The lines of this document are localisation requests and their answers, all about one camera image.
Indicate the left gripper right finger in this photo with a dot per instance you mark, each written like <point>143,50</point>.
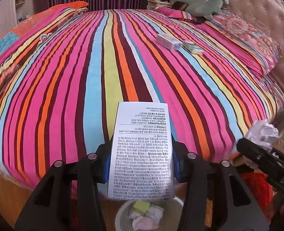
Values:
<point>216,196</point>

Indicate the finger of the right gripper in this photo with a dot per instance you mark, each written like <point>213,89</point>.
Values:
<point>252,151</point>

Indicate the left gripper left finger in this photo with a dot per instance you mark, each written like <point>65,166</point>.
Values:
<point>48,207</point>

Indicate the white paper ball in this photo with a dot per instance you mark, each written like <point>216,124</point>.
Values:
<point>263,134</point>

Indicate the green cardboard box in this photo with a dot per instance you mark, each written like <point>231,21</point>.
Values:
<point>141,207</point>

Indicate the white plastic bag wrapper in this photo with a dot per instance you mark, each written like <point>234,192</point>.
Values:
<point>141,166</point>

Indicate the green forest tissue pack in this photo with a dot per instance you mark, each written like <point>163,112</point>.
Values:
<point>192,48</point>

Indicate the white small carton box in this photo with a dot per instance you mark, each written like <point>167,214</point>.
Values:
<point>169,42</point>

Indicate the red shaggy rug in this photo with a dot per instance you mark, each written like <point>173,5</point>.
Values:
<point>261,190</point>

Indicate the white plastic mesh wastebasket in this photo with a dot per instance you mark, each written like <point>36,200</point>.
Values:
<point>172,213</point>

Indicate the floral pink pillow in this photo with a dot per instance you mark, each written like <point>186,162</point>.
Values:
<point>259,52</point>

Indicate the colourful striped bedspread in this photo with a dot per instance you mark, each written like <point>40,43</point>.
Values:
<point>68,68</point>

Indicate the green plush dinosaur toy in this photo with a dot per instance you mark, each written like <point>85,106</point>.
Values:
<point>204,8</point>

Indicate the striped small pillow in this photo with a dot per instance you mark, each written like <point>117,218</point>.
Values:
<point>180,15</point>

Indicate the cream bedside table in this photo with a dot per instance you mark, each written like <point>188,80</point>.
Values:
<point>153,5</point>

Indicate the white cabinet with shelves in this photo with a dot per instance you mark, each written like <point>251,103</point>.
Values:
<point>12,12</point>

